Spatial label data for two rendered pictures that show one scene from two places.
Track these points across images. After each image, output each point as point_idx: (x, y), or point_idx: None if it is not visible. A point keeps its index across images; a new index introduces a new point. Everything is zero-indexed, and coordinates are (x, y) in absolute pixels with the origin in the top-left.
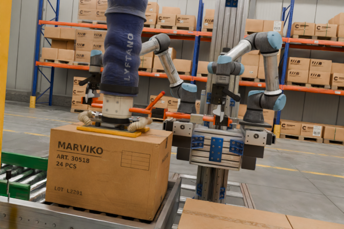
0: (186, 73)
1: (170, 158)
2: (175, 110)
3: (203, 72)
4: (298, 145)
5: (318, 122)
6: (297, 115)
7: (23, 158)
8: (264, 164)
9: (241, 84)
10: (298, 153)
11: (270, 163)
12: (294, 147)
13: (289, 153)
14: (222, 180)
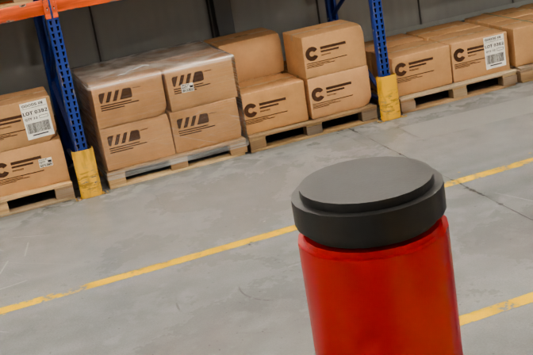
0: None
1: None
2: (24, 151)
3: None
4: (486, 131)
5: (466, 11)
6: (403, 8)
7: None
8: (526, 290)
9: None
10: (528, 174)
11: (531, 275)
12: (489, 149)
13: (508, 185)
14: None
